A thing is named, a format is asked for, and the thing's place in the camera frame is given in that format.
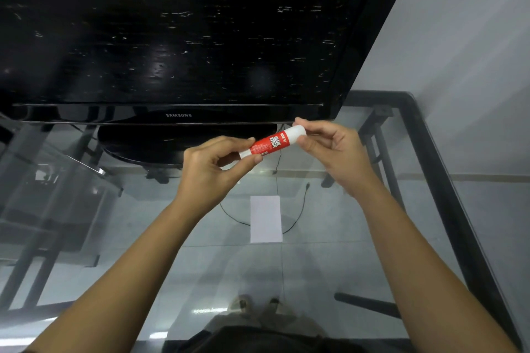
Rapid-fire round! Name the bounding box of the grey sandal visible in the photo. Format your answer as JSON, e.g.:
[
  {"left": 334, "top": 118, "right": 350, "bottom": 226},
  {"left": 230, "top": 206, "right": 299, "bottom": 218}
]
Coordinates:
[
  {"left": 227, "top": 295, "right": 254, "bottom": 320},
  {"left": 264, "top": 297, "right": 288, "bottom": 321}
]

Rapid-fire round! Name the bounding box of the person's left forearm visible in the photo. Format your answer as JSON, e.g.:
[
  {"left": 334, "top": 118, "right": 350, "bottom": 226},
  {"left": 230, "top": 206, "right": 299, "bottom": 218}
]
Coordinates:
[{"left": 23, "top": 196, "right": 195, "bottom": 353}]

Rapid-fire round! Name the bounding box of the thin black cable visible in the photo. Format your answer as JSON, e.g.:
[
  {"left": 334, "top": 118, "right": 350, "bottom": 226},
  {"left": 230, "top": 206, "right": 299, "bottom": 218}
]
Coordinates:
[{"left": 219, "top": 123, "right": 311, "bottom": 236}]

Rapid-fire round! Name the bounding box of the person's right forearm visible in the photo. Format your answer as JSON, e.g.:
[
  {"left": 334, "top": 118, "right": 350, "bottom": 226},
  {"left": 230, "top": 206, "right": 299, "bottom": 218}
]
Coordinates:
[{"left": 350, "top": 177, "right": 520, "bottom": 353}]

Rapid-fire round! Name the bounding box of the black shirt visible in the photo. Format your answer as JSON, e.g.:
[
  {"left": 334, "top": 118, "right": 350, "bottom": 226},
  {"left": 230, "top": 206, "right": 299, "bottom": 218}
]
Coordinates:
[{"left": 161, "top": 325, "right": 415, "bottom": 353}]

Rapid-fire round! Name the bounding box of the person's left hand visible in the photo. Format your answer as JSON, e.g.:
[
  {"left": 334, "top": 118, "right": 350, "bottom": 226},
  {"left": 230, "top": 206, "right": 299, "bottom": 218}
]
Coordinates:
[{"left": 173, "top": 135, "right": 265, "bottom": 218}]

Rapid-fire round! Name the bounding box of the black metal table frame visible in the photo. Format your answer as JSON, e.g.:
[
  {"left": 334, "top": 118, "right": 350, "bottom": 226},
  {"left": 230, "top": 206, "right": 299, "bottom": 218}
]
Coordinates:
[{"left": 0, "top": 90, "right": 526, "bottom": 353}]

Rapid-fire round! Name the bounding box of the white paper sheet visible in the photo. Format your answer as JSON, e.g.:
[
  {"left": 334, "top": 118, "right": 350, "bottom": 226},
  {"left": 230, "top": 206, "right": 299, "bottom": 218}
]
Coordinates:
[{"left": 250, "top": 196, "right": 283, "bottom": 244}]

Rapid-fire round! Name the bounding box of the person's right hand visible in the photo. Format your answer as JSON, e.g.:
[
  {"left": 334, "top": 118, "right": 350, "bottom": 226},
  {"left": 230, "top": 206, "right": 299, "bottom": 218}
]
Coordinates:
[{"left": 292, "top": 116, "right": 376, "bottom": 200}]

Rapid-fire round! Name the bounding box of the red and white glue stick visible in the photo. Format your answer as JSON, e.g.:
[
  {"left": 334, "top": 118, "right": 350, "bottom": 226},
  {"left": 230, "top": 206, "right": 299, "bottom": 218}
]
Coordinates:
[{"left": 239, "top": 125, "right": 307, "bottom": 160}]

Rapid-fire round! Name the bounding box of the glass shelf panel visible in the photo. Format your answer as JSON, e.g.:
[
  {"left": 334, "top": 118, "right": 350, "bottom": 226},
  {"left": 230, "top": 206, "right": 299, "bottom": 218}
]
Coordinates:
[{"left": 0, "top": 113, "right": 125, "bottom": 217}]

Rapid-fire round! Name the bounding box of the black flat screen television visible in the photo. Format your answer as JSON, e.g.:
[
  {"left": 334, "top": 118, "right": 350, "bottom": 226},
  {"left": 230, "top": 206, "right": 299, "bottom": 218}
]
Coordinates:
[{"left": 0, "top": 0, "right": 421, "bottom": 170}]

